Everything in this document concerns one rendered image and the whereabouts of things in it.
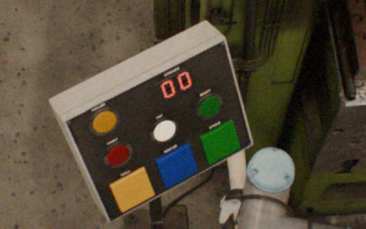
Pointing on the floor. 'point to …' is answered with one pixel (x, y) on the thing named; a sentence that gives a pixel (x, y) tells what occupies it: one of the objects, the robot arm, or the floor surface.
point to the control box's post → (155, 213)
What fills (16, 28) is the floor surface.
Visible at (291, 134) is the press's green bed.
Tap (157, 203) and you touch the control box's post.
